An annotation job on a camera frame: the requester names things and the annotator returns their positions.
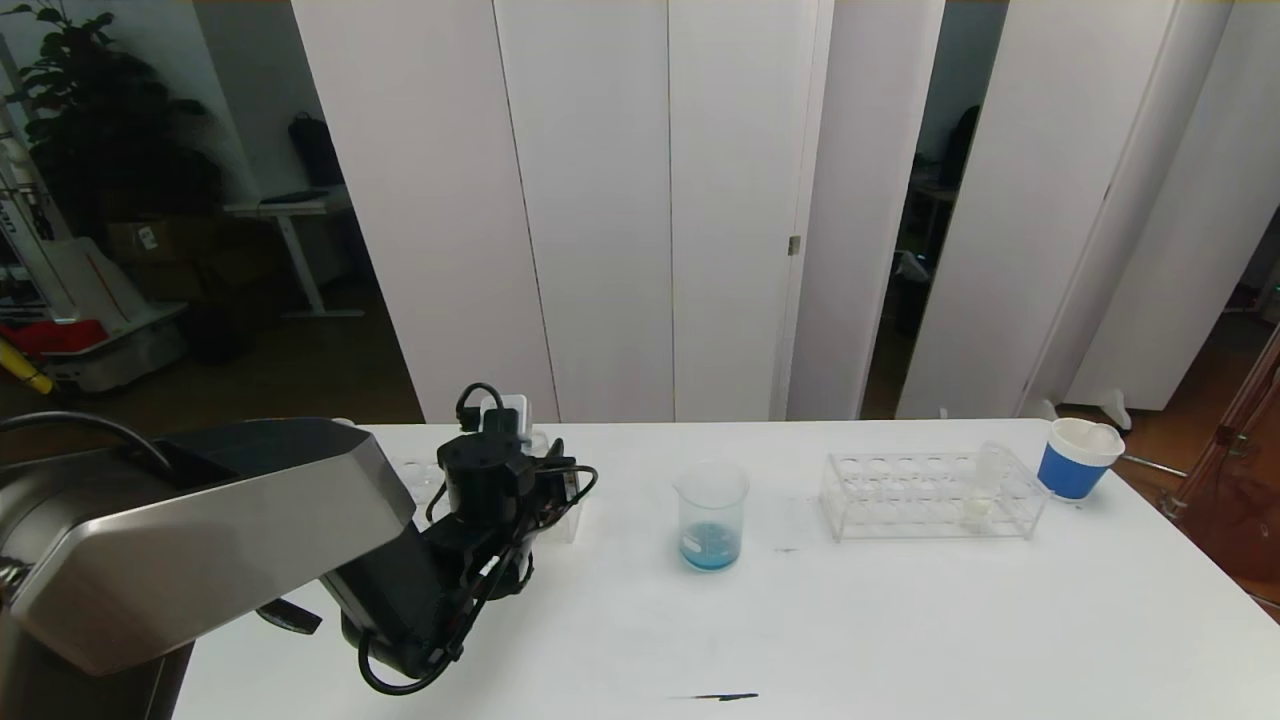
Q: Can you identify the brown cardboard box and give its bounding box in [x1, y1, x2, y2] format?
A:
[105, 218, 201, 266]

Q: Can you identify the white folding partition screen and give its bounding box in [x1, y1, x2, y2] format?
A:
[293, 0, 946, 424]
[895, 0, 1280, 419]

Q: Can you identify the blue white paper cup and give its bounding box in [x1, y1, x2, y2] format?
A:
[1037, 418, 1126, 501]

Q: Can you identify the dark green potted plant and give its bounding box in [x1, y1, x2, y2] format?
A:
[5, 0, 226, 241]

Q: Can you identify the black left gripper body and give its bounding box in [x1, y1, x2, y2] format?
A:
[534, 455, 581, 508]

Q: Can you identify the black backpack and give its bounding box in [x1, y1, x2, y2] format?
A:
[290, 114, 348, 193]

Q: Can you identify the clear plastic beaker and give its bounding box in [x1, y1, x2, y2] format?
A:
[672, 461, 751, 573]

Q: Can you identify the white desk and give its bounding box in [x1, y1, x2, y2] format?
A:
[225, 190, 366, 323]

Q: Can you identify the white machine with base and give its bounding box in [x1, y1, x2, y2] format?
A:
[0, 95, 191, 396]

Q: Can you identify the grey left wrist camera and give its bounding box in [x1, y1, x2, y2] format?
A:
[480, 394, 530, 437]

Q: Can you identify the clear acrylic test tube rack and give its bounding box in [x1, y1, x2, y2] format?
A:
[395, 455, 586, 544]
[819, 452, 1048, 541]

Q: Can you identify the red object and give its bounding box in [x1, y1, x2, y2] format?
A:
[0, 320, 109, 359]

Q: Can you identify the yellow tool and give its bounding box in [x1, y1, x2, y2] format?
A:
[0, 335, 56, 397]

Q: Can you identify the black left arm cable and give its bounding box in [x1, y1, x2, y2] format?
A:
[0, 383, 599, 696]

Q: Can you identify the test tube with yellow pigment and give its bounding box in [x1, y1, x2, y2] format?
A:
[960, 441, 1006, 529]

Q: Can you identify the black office chair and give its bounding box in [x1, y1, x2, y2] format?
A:
[935, 108, 981, 193]

